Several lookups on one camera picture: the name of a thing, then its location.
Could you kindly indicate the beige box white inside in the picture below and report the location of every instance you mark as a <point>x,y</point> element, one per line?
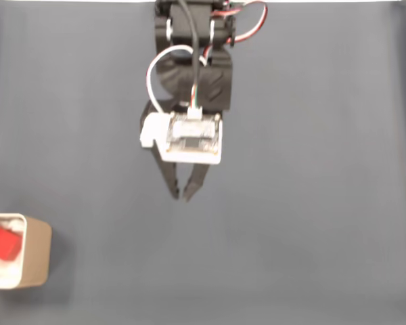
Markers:
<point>37,254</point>

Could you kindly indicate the dark blue-grey table mat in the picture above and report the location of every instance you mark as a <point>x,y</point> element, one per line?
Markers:
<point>308,169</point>

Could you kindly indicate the white mounted camera circuit board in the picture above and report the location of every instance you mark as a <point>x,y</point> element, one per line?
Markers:
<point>193,139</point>

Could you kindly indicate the red cube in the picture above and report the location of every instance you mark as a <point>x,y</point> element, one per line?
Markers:
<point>3,243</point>

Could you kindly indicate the white padding material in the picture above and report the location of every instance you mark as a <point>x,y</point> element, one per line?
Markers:
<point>0,272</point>

